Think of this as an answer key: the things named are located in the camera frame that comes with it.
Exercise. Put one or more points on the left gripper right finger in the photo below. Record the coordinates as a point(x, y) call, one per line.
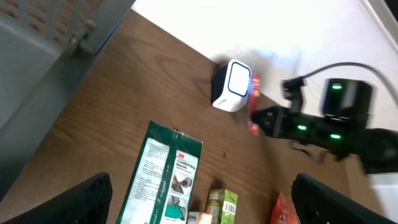
point(317, 203)

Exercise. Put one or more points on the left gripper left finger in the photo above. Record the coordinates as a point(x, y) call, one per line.
point(85, 203)

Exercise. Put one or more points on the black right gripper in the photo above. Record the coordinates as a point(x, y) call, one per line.
point(289, 123)

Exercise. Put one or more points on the red snack bag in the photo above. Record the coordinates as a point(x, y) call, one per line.
point(283, 212)

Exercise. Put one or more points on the green white snack bag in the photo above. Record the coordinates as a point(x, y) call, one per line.
point(162, 183)

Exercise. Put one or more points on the green juice carton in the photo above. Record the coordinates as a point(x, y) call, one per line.
point(222, 205)

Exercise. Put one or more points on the orange juice carton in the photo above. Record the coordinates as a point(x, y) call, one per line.
point(199, 218)

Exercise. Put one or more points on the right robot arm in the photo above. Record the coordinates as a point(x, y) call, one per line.
point(342, 127)

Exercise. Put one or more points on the white barcode scanner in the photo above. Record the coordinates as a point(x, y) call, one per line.
point(230, 86)

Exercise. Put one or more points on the grey plastic laundry basket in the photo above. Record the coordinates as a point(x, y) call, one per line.
point(47, 47)

